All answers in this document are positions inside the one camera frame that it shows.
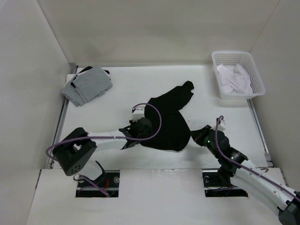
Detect white plastic basket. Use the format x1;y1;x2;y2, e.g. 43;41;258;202
211;51;266;100

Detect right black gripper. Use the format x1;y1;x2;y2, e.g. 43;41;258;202
189;125;220;158

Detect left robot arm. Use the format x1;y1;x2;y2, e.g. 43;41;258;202
52;118;152;187

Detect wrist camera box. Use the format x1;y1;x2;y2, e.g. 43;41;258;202
132;106;145;121
218;119;226;131

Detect aluminium rail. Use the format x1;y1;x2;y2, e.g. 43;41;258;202
45;63;78;169
247;99;274;168

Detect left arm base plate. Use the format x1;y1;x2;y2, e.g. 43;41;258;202
73;171;120;198

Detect left aluminium rail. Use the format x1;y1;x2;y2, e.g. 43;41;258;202
45;63;78;169

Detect white tank top in basket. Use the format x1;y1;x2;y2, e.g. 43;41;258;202
217;64;253;94

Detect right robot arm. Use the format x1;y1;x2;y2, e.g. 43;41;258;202
191;125;300;225

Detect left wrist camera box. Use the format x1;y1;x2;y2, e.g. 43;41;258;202
132;106;145;121

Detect right aluminium rail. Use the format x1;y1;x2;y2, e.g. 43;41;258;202
247;99;274;168

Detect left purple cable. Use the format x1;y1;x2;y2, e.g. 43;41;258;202
45;102;162;196

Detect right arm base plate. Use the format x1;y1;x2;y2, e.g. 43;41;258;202
202;170;248;197

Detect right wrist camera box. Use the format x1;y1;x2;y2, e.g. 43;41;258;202
218;119;226;131

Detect folded grey tank top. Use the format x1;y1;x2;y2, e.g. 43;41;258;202
61;66;113;107

